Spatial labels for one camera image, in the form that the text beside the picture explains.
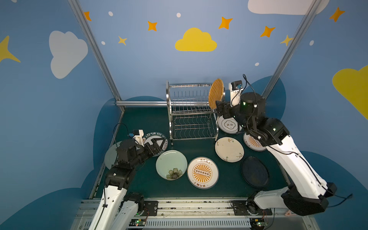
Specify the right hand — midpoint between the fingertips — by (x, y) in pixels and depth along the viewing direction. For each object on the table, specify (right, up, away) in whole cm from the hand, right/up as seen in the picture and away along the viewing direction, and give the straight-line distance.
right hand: (229, 98), depth 63 cm
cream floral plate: (+11, -29, +33) cm, 46 cm away
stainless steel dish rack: (-17, -6, +16) cm, 24 cm away
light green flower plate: (-29, -38, +27) cm, 55 cm away
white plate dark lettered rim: (-46, -21, +41) cm, 65 cm away
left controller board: (-44, -61, +8) cm, 75 cm away
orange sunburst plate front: (-9, -42, +24) cm, 49 cm away
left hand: (-31, -21, +7) cm, 38 cm away
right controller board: (+17, -62, +8) cm, 65 cm away
